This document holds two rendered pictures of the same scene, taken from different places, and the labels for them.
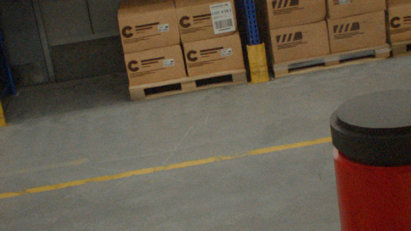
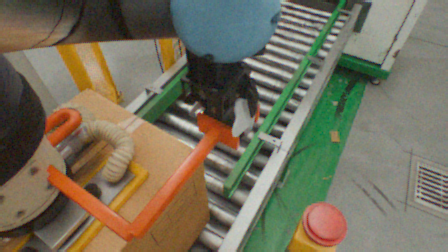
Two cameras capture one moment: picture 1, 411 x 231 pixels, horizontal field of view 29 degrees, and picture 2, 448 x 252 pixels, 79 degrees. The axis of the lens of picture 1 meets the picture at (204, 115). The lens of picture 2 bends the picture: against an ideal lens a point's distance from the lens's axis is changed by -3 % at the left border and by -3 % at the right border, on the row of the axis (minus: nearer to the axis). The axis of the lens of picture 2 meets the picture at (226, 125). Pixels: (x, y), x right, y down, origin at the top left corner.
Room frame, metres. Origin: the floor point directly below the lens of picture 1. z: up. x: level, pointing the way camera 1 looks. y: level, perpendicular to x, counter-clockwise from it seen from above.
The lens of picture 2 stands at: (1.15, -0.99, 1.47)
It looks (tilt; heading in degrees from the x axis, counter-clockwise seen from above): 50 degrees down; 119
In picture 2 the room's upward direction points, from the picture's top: straight up
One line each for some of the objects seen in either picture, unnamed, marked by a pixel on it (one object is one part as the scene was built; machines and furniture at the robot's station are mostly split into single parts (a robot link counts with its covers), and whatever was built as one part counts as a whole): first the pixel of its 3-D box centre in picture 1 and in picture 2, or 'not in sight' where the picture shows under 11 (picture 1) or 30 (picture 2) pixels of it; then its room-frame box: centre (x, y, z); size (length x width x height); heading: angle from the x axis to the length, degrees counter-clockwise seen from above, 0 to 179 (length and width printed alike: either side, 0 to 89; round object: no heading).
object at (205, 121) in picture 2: not in sight; (228, 117); (0.99, -0.68, 1.08); 0.09 x 0.08 x 0.05; 177
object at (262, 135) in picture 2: not in sight; (312, 66); (0.99, 0.19, 0.60); 1.60 x 0.10 x 0.09; 89
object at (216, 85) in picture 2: not in sight; (217, 68); (0.98, -0.72, 1.22); 0.09 x 0.08 x 0.12; 87
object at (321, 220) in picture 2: not in sight; (322, 225); (1.21, -0.77, 1.02); 0.07 x 0.07 x 0.04
